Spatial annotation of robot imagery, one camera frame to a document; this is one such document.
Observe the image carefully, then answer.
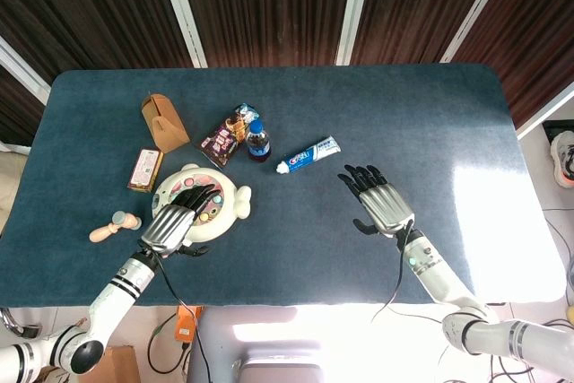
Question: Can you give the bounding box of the brown paper gable box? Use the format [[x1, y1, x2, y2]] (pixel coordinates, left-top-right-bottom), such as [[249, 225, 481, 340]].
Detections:
[[141, 92, 191, 154]]

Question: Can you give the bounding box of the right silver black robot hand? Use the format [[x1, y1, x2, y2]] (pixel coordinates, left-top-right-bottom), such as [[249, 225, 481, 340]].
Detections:
[[336, 163, 416, 239]]

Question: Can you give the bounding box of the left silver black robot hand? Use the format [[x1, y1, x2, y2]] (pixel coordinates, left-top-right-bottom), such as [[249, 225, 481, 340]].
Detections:
[[140, 183, 220, 259]]

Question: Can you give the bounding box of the purple chocolate snack packet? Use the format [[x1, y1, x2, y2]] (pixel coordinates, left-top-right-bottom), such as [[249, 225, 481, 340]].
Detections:
[[198, 116, 248, 172]]

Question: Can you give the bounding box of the chrome tube leg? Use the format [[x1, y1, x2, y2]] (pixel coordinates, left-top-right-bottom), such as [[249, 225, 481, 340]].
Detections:
[[0, 306, 44, 339]]

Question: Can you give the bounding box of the white orange sneaker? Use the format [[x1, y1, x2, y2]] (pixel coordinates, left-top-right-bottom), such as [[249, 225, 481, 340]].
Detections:
[[550, 130, 574, 187]]

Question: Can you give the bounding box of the teal blue tablecloth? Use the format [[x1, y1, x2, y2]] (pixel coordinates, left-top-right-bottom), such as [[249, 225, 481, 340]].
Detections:
[[0, 63, 567, 309]]

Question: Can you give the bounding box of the cream whack-a-mole toy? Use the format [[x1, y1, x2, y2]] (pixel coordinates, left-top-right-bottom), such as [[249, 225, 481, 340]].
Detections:
[[150, 162, 253, 244]]

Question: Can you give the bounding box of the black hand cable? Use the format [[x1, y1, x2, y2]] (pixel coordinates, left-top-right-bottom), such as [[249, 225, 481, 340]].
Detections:
[[370, 219, 416, 325], [152, 252, 212, 383]]

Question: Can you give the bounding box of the cola bottle blue cap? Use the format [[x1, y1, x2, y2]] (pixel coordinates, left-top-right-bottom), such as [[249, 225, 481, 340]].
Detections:
[[247, 119, 273, 163]]

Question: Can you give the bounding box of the orange blue snack packet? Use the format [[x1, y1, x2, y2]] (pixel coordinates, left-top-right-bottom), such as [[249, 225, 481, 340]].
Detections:
[[232, 102, 262, 133]]

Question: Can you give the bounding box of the black right hand cable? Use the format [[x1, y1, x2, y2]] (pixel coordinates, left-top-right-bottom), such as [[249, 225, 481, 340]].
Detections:
[[370, 219, 416, 325]]

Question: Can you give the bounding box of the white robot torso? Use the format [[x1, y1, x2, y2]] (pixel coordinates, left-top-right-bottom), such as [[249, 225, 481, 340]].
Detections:
[[186, 306, 449, 383]]

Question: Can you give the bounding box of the orange device under table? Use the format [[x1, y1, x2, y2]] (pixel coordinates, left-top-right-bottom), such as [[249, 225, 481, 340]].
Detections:
[[174, 305, 199, 344]]

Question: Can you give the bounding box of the blue white toothpaste tube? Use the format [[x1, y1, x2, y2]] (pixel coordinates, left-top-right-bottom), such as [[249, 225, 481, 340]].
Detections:
[[274, 135, 342, 176]]

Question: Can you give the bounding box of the black left hand cable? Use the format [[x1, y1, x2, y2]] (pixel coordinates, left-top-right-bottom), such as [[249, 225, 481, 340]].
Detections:
[[152, 252, 212, 383]]

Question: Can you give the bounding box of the white partition frame post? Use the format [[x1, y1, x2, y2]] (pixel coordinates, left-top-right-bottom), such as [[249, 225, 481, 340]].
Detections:
[[0, 35, 51, 106], [439, 0, 517, 64], [154, 0, 208, 69], [335, 0, 376, 65], [515, 86, 574, 140]]

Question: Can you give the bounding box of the brown yellow flat carton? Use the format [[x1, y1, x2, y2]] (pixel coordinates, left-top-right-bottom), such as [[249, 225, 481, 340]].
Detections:
[[126, 147, 165, 195]]

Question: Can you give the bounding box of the cardboard box on floor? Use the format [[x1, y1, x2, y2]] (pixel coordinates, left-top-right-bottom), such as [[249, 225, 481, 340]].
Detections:
[[35, 345, 140, 383]]

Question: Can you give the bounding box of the dark pleated curtain panel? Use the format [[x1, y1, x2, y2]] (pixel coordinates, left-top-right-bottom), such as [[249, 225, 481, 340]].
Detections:
[[450, 0, 574, 128], [174, 0, 358, 69], [0, 0, 196, 88], [349, 0, 508, 65]]

